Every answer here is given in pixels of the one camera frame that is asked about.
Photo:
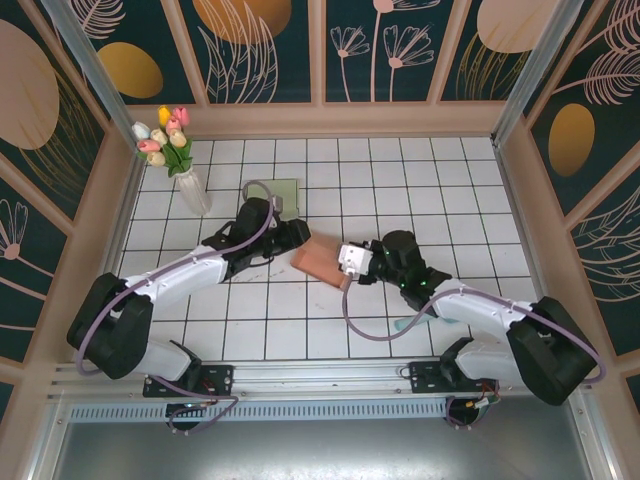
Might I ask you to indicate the green paper box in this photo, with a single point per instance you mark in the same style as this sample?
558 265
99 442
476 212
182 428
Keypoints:
290 192

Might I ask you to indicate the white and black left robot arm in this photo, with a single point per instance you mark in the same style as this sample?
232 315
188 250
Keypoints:
175 280

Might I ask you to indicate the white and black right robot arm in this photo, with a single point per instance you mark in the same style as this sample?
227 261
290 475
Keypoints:
475 310

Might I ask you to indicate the light blue toy rake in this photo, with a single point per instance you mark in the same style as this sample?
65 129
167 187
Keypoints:
407 322

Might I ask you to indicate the artificial tulip bouquet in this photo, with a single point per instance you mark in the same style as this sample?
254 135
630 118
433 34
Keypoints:
167 142

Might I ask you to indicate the grey metal sheet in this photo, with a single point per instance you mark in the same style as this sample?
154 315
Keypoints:
325 450

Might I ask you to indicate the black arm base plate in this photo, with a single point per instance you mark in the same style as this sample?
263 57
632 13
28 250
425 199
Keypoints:
425 377
220 377

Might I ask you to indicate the aluminium mounting rail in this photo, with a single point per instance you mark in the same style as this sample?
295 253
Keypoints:
325 375

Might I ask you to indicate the aluminium frame post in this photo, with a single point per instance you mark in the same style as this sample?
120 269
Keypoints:
89 65
534 75

